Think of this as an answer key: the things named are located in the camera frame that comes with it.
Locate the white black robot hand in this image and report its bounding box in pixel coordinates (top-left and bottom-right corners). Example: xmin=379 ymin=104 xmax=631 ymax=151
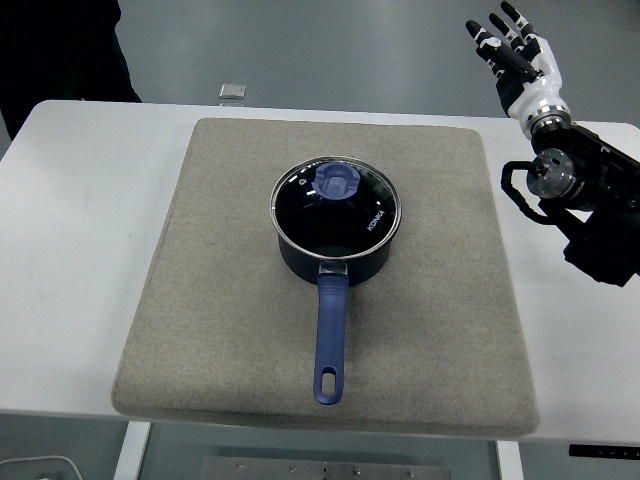
xmin=464 ymin=0 xmax=571 ymax=122

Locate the glass pot lid blue knob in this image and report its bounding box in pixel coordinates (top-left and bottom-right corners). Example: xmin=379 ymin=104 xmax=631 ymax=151
xmin=269 ymin=157 xmax=403 ymax=261

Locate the black table control panel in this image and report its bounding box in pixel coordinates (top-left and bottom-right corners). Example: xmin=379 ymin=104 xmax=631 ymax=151
xmin=568 ymin=443 xmax=640 ymax=459

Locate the white table leg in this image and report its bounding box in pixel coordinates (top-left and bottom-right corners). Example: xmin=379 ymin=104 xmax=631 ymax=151
xmin=494 ymin=439 xmax=524 ymax=480
xmin=113 ymin=421 xmax=152 ymax=480

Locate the grey fabric mat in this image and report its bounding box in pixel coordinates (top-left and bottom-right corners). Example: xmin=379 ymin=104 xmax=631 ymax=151
xmin=110 ymin=117 xmax=541 ymax=437

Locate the grey metal plate with screws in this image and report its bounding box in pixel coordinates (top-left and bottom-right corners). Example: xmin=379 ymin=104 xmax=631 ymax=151
xmin=200 ymin=455 xmax=452 ymax=480

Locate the person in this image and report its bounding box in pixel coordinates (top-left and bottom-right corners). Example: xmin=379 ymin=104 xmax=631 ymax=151
xmin=0 ymin=0 xmax=144 ymax=144

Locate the black pot with blue handle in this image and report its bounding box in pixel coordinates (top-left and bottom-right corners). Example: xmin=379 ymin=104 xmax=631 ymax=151
xmin=276 ymin=227 xmax=395 ymax=406

